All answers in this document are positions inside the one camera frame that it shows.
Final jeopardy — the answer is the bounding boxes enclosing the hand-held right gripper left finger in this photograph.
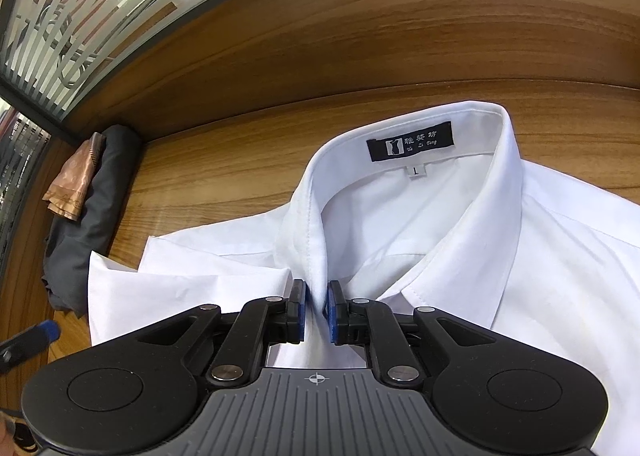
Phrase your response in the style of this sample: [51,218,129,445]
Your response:
[137,279,307,385]

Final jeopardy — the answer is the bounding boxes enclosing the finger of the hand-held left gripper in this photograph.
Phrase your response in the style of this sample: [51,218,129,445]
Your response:
[0,320,62,377]

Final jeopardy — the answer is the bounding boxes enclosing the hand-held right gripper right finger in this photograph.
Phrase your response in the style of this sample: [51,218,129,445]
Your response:
[327,280,496,385]

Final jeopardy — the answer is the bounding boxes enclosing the white collared dress shirt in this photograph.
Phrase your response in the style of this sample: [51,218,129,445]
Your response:
[87,100,640,456]

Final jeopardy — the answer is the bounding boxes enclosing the dark grey folded garment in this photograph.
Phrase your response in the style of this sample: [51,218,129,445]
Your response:
[42,123,143,314]

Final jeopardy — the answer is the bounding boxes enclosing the brown satin folded cloth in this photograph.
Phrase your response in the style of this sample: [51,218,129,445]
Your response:
[42,133,107,222]

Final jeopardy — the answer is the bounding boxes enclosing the frosted striped glass partition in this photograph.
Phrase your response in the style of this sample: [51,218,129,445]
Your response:
[0,0,351,124]
[0,104,51,262]

